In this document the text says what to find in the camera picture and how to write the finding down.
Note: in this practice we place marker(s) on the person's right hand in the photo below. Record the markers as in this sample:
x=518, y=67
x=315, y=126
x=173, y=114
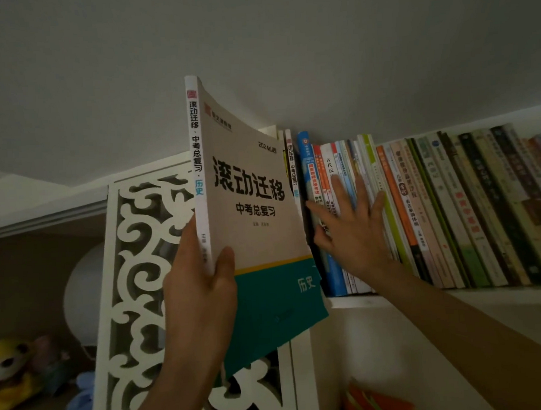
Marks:
x=358, y=243

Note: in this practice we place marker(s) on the person's left hand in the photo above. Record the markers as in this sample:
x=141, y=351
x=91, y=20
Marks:
x=199, y=306

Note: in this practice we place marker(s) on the row of shelved books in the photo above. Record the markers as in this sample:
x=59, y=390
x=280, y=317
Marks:
x=434, y=212

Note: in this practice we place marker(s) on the white teal textbook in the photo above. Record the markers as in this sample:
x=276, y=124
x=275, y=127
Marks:
x=254, y=239

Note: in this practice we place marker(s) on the white bookshelf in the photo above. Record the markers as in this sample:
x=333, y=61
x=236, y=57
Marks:
x=483, y=296

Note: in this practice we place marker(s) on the person's right forearm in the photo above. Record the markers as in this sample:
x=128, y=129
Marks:
x=477, y=350

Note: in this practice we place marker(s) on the white carved lattice panel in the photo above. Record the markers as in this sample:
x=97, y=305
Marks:
x=108, y=265

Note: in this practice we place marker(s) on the white round lamp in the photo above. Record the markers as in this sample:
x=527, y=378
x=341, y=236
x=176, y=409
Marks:
x=85, y=298

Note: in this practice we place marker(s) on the pale blue cloth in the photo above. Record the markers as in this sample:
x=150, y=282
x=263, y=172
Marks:
x=82, y=402

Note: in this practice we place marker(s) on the colourful stationery bundle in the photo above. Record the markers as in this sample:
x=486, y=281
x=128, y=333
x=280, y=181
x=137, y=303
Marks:
x=380, y=405

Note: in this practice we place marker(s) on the yellow plush toy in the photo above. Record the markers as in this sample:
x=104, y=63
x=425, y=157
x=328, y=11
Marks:
x=9, y=361

